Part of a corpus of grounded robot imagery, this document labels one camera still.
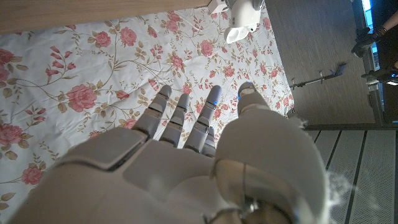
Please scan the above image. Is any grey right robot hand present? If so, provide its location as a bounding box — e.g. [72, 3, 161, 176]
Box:
[9, 82, 331, 224]

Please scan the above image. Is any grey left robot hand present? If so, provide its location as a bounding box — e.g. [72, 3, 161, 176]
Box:
[225, 0, 266, 12]

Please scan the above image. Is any white AirPods case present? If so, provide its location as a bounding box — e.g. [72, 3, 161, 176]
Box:
[223, 0, 262, 44]

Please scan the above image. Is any person's bare forearm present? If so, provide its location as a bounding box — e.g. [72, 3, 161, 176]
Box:
[384, 12, 398, 32]

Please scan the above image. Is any blue glowing screen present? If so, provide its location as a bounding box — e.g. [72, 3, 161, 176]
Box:
[360, 0, 379, 71]

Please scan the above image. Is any floral cloth backdrop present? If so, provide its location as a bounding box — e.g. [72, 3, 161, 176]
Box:
[0, 6, 295, 224]

